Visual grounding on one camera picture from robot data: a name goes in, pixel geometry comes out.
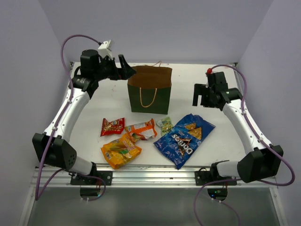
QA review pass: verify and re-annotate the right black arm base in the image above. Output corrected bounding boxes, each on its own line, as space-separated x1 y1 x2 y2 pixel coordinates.
194 161 237 186

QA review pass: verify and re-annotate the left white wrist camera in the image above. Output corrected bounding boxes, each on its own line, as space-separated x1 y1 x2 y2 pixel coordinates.
98 40 114 59

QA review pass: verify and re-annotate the red snack packet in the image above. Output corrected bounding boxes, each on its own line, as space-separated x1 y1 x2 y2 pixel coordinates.
100 118 125 137

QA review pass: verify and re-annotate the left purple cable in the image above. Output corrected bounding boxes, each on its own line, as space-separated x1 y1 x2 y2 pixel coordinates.
34 34 106 202

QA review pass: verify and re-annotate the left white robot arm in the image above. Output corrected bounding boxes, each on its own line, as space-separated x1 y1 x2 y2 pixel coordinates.
32 49 136 185

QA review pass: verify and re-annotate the orange candy packet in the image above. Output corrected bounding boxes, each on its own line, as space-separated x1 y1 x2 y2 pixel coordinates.
125 119 157 142

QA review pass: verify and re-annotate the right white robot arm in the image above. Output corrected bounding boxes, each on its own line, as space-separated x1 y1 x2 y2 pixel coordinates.
192 83 284 185

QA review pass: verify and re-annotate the aluminium front rail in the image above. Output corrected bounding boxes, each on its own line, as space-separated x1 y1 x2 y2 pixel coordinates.
40 164 274 188

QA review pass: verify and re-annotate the blue Doritos chip bag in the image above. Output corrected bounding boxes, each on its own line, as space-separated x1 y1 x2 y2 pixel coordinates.
154 114 215 170

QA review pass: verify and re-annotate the green paper bag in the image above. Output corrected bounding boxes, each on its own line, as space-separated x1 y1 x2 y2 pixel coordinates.
127 65 172 115

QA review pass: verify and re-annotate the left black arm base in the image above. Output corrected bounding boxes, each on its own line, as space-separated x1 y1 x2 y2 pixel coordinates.
68 170 113 186

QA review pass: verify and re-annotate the yellow mango candy bag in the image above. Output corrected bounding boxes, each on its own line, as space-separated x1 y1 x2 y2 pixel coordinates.
101 134 142 169

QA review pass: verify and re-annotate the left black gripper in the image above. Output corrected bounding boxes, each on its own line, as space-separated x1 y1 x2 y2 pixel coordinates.
94 54 136 81

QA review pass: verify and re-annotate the light green snack packet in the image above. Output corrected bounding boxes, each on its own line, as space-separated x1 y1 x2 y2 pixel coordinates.
157 116 174 136

